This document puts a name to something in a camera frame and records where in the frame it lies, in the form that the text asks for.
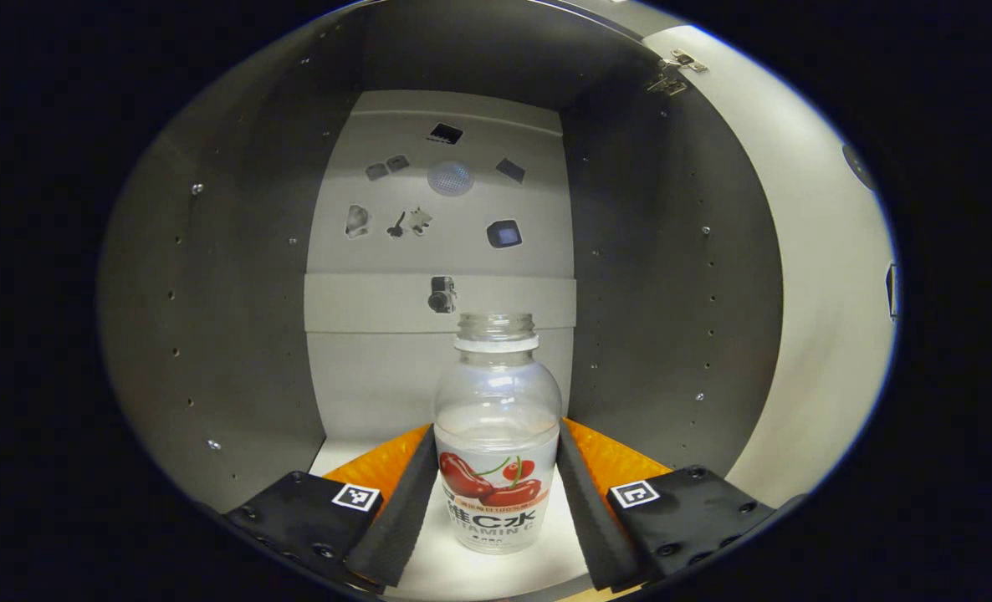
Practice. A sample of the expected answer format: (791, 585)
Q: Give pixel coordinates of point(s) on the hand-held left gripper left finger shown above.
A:
(400, 518)

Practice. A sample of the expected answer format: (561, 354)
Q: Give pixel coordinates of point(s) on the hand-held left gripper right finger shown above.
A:
(592, 518)

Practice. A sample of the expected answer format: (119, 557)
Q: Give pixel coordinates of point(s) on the clear plastic bottle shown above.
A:
(496, 401)

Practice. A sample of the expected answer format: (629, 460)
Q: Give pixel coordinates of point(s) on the grey cabinet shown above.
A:
(237, 293)

